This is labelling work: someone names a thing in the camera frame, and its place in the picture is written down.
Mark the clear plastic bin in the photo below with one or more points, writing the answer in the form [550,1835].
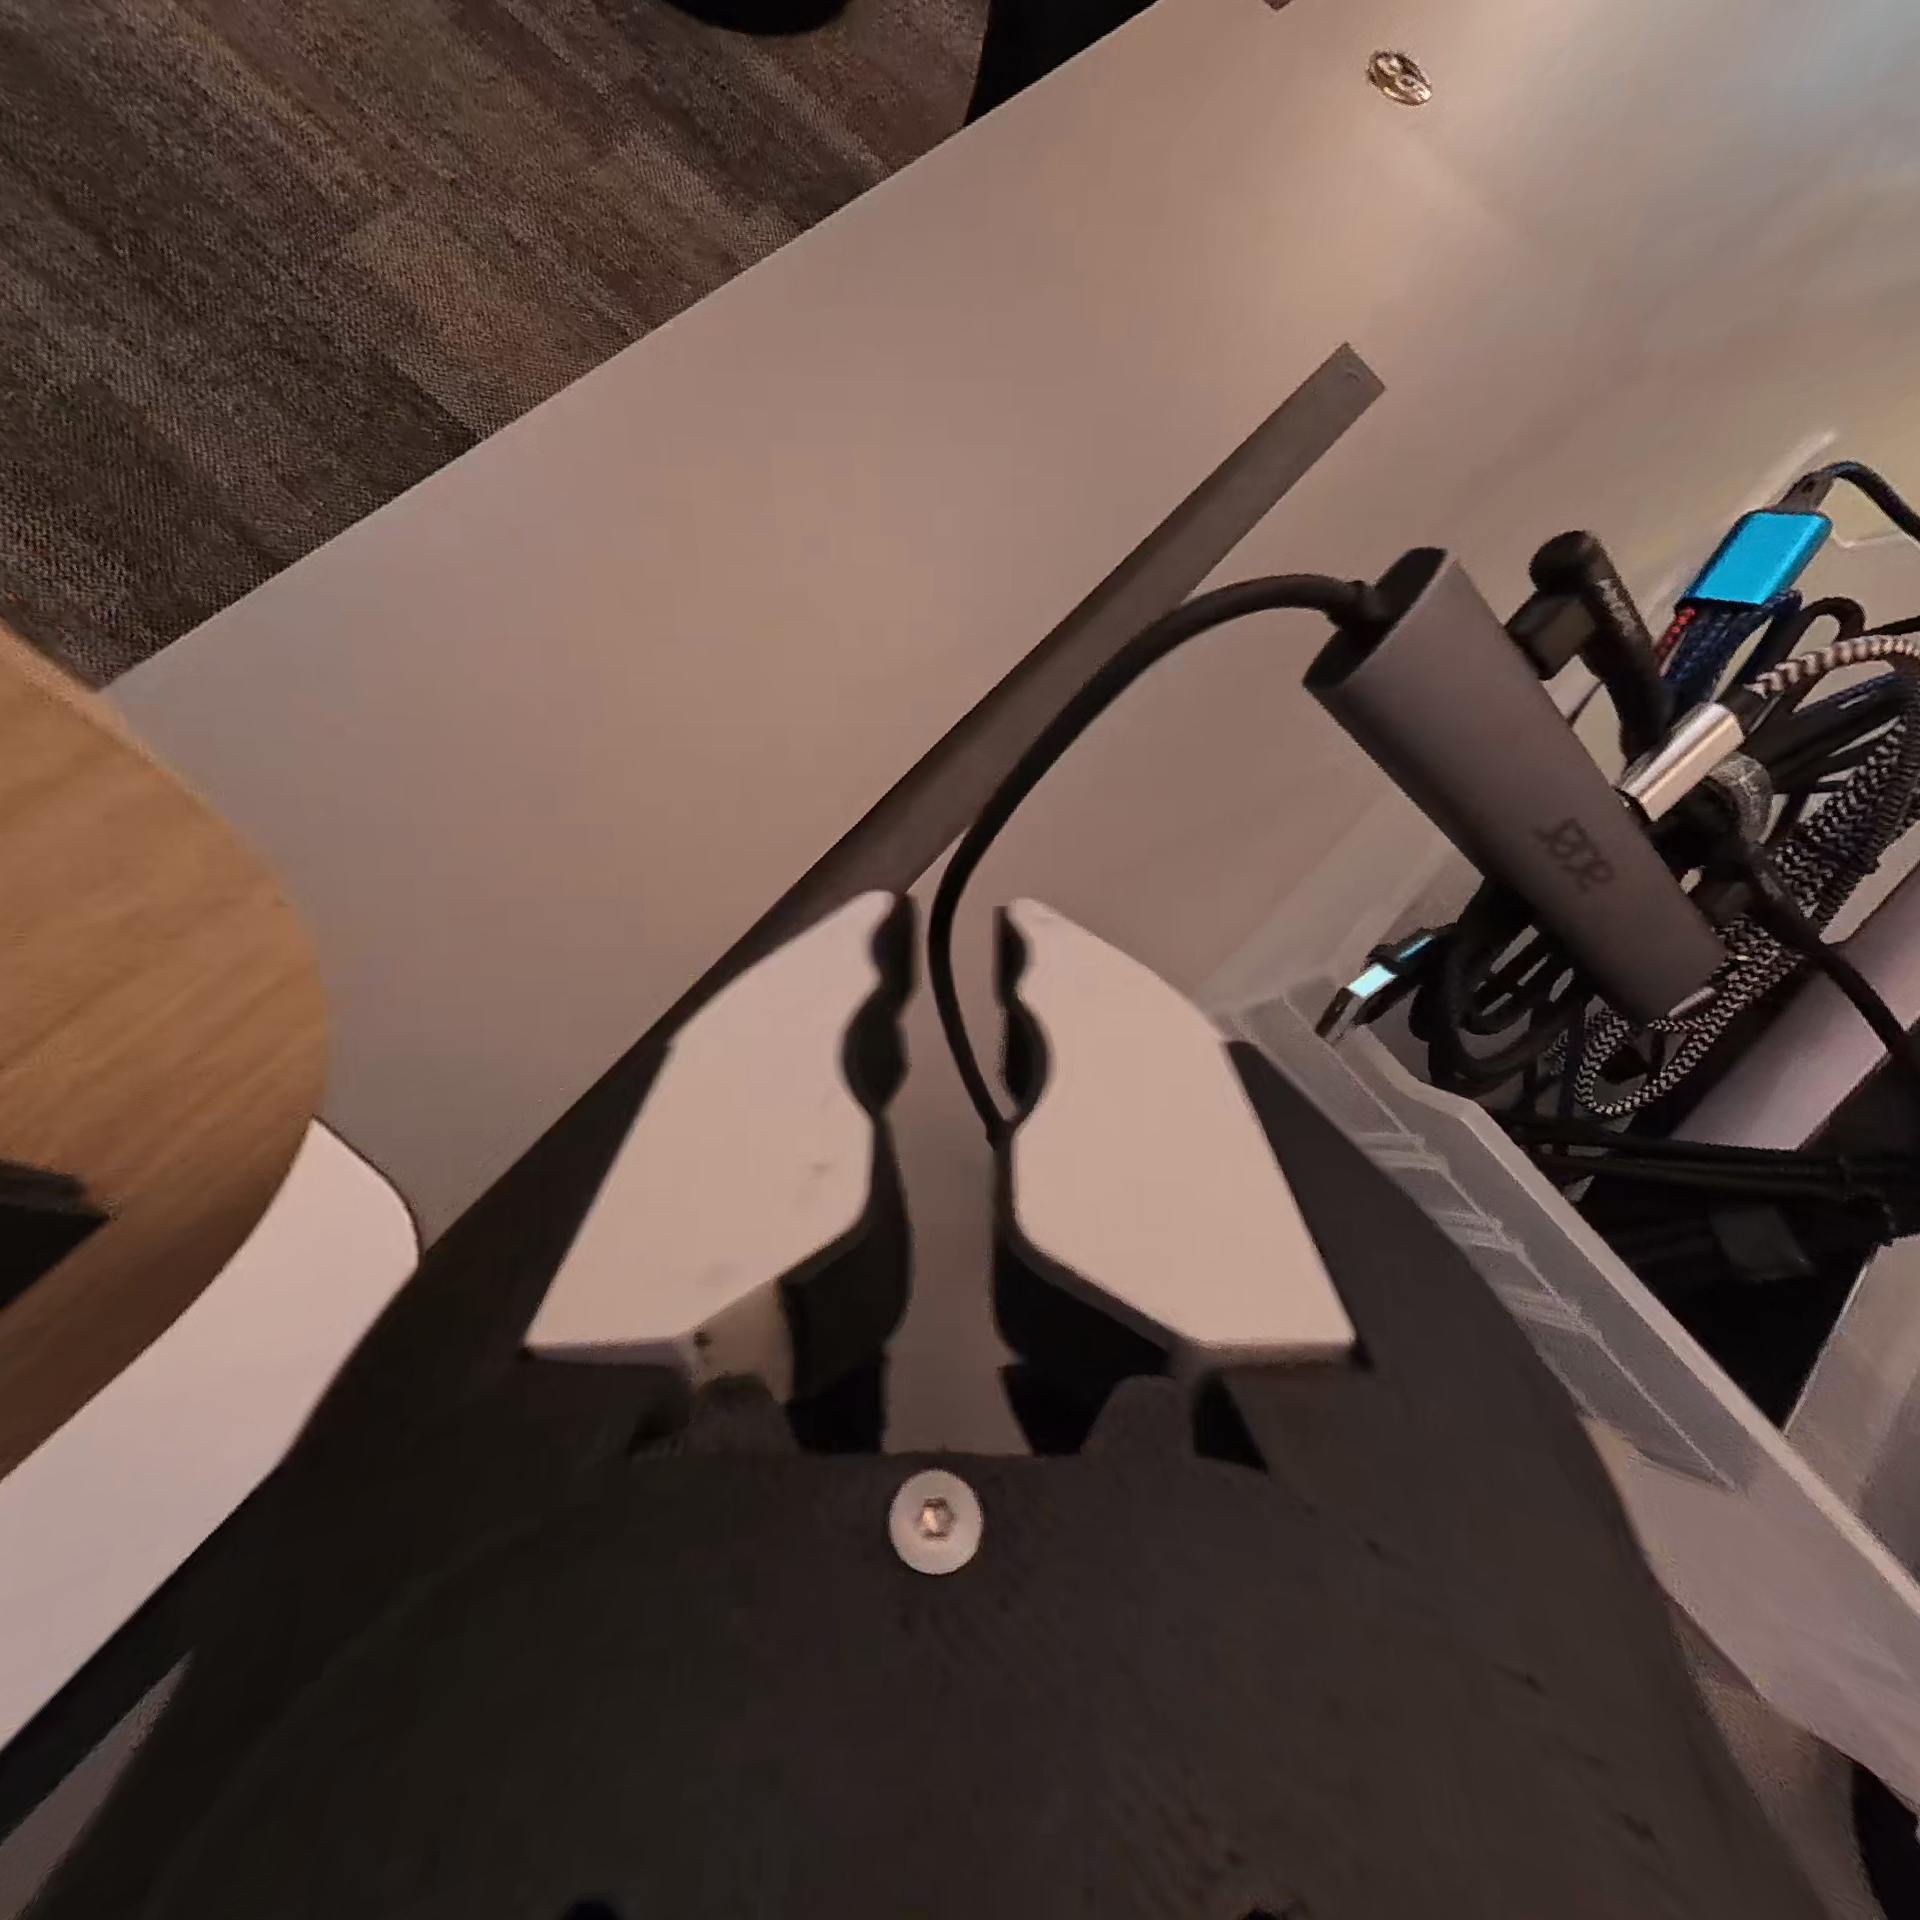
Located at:
[1501,1246]

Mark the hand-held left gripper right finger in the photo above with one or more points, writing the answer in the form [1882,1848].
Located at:
[1152,1172]

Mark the wooden sign board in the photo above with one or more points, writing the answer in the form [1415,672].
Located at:
[149,933]

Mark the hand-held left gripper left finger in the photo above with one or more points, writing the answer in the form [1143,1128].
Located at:
[719,1151]

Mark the white tablet stand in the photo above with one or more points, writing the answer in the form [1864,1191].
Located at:
[221,1349]

